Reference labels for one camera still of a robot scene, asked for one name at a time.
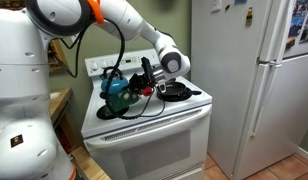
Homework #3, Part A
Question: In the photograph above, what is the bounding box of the wooden robot platform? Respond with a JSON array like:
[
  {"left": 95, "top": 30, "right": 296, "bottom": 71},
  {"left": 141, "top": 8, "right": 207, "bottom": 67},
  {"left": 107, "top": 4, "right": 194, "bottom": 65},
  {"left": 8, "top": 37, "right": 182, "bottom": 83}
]
[{"left": 69, "top": 146, "right": 112, "bottom": 180}]

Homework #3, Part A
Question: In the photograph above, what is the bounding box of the blue kettle with black handle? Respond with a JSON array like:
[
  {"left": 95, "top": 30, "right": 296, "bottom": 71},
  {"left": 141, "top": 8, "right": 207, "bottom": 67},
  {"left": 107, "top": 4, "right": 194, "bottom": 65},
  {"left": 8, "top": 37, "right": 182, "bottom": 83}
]
[{"left": 99, "top": 66, "right": 130, "bottom": 97}]

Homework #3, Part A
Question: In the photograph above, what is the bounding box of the wooden wall shelf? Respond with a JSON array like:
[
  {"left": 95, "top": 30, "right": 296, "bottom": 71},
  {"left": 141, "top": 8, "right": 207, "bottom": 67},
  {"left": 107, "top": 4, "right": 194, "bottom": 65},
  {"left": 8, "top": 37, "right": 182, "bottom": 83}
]
[{"left": 47, "top": 39, "right": 69, "bottom": 73}]

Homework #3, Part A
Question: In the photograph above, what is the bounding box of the white paper note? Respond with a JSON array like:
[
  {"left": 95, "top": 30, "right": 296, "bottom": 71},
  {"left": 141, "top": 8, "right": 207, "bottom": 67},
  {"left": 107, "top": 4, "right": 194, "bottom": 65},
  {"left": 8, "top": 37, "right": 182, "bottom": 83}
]
[{"left": 210, "top": 0, "right": 223, "bottom": 14}]

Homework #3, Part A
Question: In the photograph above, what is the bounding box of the wooden side table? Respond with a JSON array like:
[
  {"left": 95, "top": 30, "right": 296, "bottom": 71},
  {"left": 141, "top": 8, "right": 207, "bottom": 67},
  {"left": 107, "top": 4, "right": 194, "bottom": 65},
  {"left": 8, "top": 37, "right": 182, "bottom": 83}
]
[{"left": 48, "top": 87, "right": 74, "bottom": 153}]

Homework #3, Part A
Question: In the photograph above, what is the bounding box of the dark photo print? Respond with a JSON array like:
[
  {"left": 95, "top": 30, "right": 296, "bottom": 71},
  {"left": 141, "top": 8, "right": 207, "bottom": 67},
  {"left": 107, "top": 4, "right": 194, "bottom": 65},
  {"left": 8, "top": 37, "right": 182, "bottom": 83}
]
[{"left": 298, "top": 13, "right": 308, "bottom": 44}]

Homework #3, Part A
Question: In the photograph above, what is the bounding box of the red oven mitt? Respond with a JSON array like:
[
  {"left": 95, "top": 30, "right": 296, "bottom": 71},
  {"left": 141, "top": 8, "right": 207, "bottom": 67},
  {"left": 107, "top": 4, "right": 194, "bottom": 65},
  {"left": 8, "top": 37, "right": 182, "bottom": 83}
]
[{"left": 140, "top": 86, "right": 154, "bottom": 98}]

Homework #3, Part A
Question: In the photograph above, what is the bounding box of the small white dish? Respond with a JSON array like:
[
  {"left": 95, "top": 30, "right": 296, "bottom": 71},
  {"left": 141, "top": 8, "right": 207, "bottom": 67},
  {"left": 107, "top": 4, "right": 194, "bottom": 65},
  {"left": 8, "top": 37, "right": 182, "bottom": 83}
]
[{"left": 49, "top": 91, "right": 62, "bottom": 101}]

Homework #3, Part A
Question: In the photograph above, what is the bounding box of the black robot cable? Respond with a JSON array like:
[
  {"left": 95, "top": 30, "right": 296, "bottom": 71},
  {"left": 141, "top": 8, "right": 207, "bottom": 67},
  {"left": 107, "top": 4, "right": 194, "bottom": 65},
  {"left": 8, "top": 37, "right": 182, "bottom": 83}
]
[{"left": 58, "top": 18, "right": 167, "bottom": 121}]

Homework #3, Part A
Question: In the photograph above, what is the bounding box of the small orange fridge magnet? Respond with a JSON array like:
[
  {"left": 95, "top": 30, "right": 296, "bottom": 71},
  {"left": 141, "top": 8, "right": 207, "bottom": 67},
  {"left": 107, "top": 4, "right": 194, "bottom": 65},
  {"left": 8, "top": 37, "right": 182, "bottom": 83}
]
[{"left": 284, "top": 37, "right": 297, "bottom": 51}]

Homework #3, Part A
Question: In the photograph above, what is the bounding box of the gold bottle-shaped fridge magnet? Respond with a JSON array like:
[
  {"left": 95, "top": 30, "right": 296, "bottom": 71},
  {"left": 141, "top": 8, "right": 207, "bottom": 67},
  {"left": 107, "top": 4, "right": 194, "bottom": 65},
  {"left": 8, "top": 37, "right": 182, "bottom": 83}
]
[{"left": 245, "top": 7, "right": 253, "bottom": 28}]

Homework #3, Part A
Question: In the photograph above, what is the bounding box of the white refrigerator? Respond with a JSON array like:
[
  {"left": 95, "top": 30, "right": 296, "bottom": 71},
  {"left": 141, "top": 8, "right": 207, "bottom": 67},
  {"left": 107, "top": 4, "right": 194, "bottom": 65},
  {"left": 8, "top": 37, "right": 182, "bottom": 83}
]
[{"left": 190, "top": 0, "right": 308, "bottom": 180}]

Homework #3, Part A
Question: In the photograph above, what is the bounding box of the large photo print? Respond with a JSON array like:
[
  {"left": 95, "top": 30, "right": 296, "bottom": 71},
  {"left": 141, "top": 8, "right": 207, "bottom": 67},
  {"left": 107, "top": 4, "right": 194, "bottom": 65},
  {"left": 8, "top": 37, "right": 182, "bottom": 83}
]
[{"left": 287, "top": 0, "right": 308, "bottom": 38}]

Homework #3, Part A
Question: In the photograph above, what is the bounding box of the white electric stove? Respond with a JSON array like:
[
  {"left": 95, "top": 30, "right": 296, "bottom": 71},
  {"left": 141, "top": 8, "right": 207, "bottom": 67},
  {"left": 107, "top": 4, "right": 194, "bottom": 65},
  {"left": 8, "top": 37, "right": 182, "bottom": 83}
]
[{"left": 80, "top": 46, "right": 213, "bottom": 180}]

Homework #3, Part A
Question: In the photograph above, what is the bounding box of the green plate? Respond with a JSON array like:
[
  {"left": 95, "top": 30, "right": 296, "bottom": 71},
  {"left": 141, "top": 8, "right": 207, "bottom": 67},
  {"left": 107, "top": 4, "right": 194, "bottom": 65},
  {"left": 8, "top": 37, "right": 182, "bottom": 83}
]
[{"left": 107, "top": 89, "right": 141, "bottom": 115}]

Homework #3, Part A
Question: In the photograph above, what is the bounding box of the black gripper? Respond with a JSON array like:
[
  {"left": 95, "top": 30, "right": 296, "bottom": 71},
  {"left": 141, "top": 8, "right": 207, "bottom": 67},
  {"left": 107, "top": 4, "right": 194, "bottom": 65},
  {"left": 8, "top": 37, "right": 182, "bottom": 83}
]
[{"left": 128, "top": 56, "right": 158, "bottom": 95}]

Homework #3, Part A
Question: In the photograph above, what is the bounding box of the black frying pan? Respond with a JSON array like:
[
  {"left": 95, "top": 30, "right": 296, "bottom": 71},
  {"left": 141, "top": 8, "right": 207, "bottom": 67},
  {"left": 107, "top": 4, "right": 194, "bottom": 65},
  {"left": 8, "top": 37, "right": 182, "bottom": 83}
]
[{"left": 156, "top": 79, "right": 203, "bottom": 102}]

